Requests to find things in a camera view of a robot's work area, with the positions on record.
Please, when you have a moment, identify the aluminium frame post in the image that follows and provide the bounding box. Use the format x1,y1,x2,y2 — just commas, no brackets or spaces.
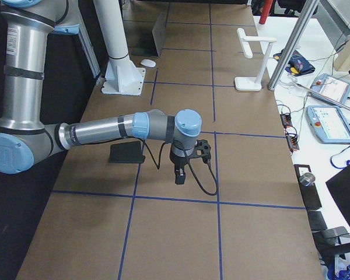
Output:
268,0,320,91

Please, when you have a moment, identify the white desk lamp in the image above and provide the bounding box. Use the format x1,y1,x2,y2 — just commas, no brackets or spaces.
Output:
234,27,277,92

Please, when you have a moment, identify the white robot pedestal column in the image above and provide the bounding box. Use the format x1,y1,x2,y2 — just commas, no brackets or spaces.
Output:
93,0,146,96

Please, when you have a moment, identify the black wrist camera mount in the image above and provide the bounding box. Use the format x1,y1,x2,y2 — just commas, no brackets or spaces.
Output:
191,139,211,162

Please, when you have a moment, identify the silver metal cylinder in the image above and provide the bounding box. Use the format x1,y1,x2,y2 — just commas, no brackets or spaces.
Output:
299,172,316,187

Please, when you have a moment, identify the orange black connector block far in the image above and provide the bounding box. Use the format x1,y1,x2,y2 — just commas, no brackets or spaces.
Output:
280,113,292,128

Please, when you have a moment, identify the teach pendant tablet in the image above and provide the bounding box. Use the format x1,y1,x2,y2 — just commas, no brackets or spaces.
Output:
310,73,350,104
306,106,350,144

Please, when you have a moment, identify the silver laptop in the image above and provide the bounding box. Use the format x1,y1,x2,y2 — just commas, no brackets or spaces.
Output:
131,10,167,57

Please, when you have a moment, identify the orange black connector block near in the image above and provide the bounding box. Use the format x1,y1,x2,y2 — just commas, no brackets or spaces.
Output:
285,133,299,152

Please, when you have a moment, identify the near teach pendant tablet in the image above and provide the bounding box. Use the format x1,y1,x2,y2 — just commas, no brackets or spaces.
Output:
306,106,350,144

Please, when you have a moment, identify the dark blue patterned pouch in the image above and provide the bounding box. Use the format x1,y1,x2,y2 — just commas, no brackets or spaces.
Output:
285,50,315,76

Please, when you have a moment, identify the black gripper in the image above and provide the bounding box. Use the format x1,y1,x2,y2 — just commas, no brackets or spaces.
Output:
170,145,188,184

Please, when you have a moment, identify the orange black connector block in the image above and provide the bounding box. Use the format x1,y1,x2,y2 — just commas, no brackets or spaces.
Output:
285,133,299,152
280,113,292,128

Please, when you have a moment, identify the far teach pendant tablet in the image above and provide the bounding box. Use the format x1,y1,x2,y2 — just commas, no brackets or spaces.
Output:
310,73,350,104

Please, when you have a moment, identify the black mouse pad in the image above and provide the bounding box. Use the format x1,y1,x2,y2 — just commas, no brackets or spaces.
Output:
108,141,145,164

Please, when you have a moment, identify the red white cylinder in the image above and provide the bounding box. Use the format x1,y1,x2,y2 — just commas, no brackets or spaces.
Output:
258,0,273,25

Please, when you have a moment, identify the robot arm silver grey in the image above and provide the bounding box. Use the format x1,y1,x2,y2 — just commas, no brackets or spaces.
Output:
0,1,202,184

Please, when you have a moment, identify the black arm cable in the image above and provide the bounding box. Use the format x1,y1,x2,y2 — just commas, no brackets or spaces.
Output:
141,139,218,196

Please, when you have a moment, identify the white computer mouse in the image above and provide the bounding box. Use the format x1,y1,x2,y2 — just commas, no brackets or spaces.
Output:
140,59,156,68

